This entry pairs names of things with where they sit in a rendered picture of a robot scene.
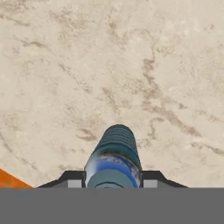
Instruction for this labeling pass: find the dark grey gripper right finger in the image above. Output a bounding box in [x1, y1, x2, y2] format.
[139, 170, 189, 189]

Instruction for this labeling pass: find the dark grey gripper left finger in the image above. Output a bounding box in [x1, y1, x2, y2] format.
[36, 170, 87, 189]

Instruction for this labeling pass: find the blue plastic bottle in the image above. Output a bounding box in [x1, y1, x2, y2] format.
[83, 123, 144, 189]

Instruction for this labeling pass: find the orange object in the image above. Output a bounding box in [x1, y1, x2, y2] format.
[0, 168, 33, 189]

